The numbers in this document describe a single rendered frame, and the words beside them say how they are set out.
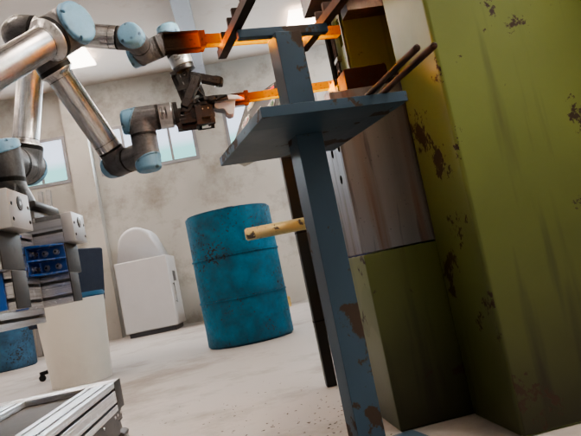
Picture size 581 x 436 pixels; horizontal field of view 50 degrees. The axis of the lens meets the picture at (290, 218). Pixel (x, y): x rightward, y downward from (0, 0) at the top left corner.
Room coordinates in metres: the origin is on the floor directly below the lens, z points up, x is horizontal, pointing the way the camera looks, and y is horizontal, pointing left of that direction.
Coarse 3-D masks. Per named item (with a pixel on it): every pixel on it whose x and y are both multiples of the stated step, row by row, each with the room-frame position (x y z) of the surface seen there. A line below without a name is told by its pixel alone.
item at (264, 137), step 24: (360, 96) 1.15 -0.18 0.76; (384, 96) 1.17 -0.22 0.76; (264, 120) 1.11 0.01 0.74; (288, 120) 1.15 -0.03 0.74; (312, 120) 1.19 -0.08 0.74; (336, 120) 1.23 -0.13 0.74; (360, 120) 1.28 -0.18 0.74; (240, 144) 1.28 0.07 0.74; (264, 144) 1.32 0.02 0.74; (288, 144) 1.38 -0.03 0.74; (336, 144) 1.50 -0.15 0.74
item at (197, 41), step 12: (168, 36) 1.36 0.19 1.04; (180, 36) 1.37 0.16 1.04; (192, 36) 1.38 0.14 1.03; (204, 36) 1.37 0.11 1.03; (216, 36) 1.39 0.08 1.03; (324, 36) 1.49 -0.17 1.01; (336, 36) 1.51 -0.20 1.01; (168, 48) 1.35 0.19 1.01; (180, 48) 1.36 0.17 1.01; (192, 48) 1.37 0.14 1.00; (204, 48) 1.39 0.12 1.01
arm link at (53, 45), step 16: (48, 16) 1.53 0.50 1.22; (64, 16) 1.53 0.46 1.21; (80, 16) 1.58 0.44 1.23; (32, 32) 1.49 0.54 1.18; (48, 32) 1.52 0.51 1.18; (64, 32) 1.53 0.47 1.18; (80, 32) 1.56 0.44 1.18; (0, 48) 1.43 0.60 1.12; (16, 48) 1.44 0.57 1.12; (32, 48) 1.47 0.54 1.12; (48, 48) 1.51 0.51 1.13; (64, 48) 1.55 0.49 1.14; (0, 64) 1.40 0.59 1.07; (16, 64) 1.43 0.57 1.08; (32, 64) 1.48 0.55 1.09; (0, 80) 1.40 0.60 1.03; (16, 80) 1.47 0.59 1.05
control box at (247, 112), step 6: (276, 84) 2.34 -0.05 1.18; (258, 102) 2.44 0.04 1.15; (264, 102) 2.38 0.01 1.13; (270, 102) 2.32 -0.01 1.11; (276, 102) 2.27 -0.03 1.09; (246, 108) 2.52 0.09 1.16; (252, 108) 2.46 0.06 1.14; (258, 108) 2.41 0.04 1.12; (246, 114) 2.50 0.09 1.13; (252, 114) 2.44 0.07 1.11; (240, 120) 2.53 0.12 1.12; (240, 126) 2.50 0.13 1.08; (252, 162) 2.46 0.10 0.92
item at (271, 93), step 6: (312, 84) 1.84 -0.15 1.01; (318, 84) 1.85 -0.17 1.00; (324, 84) 1.85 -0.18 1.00; (246, 90) 1.80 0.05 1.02; (264, 90) 1.82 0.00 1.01; (270, 90) 1.82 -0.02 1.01; (276, 90) 1.83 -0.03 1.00; (318, 90) 1.86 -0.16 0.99; (324, 90) 1.87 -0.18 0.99; (246, 96) 1.80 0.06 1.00; (252, 96) 1.82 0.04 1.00; (258, 96) 1.82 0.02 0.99; (264, 96) 1.82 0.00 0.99; (270, 96) 1.82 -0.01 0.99; (276, 96) 1.84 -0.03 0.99; (240, 102) 1.81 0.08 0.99; (246, 102) 1.82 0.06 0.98
